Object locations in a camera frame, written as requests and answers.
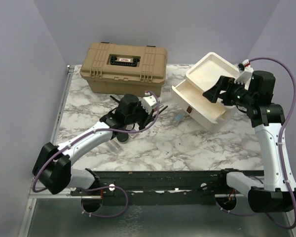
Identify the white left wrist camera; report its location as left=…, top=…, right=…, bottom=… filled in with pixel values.
left=141, top=91, right=160, bottom=113

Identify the clear plastic tube case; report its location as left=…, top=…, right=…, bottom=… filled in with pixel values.
left=107, top=140, right=121, bottom=154

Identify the black front mounting rail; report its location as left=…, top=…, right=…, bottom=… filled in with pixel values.
left=69, top=168, right=264, bottom=206

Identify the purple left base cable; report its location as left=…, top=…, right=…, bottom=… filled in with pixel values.
left=80, top=185, right=129, bottom=218

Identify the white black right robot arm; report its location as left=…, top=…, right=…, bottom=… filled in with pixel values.
left=203, top=71, right=296, bottom=213

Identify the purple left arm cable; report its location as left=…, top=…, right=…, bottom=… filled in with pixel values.
left=32, top=90, right=161, bottom=193

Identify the tan plastic tool case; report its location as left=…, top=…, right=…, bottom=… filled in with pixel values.
left=80, top=42, right=168, bottom=96

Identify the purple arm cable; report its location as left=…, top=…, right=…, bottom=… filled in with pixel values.
left=246, top=57, right=296, bottom=230
left=32, top=90, right=161, bottom=193

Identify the clear blue small container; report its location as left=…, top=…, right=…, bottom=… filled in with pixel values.
left=172, top=113, right=185, bottom=126

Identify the neutral eyeshadow palette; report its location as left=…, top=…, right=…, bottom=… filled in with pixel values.
left=128, top=133, right=139, bottom=138

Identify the white drawer organizer box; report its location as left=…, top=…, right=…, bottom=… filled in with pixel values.
left=186, top=52, right=253, bottom=133

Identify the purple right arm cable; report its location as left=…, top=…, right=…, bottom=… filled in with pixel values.
left=246, top=57, right=296, bottom=230

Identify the thin black makeup brush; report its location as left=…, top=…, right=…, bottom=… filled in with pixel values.
left=154, top=106, right=168, bottom=114

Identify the aluminium table edge rail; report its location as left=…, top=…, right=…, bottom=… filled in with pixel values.
left=50, top=65, right=75, bottom=144

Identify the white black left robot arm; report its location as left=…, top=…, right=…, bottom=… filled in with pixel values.
left=32, top=91, right=160, bottom=195

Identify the black case carry handle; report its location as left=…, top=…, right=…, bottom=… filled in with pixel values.
left=110, top=55, right=140, bottom=67

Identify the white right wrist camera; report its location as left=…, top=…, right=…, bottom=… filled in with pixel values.
left=234, top=59, right=254, bottom=85

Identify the white pull-out drawer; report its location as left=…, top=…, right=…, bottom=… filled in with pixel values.
left=172, top=79, right=236, bottom=126

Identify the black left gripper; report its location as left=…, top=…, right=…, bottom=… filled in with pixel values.
left=126, top=101, right=155, bottom=129

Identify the black fluffy powder brush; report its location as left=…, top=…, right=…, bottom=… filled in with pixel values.
left=110, top=95, right=120, bottom=104

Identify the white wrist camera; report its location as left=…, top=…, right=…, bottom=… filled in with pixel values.
left=141, top=91, right=160, bottom=113
left=234, top=59, right=254, bottom=85

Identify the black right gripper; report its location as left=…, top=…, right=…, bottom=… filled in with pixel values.
left=203, top=75, right=256, bottom=108

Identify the black round powder jar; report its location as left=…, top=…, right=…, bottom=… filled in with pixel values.
left=116, top=133, right=129, bottom=144

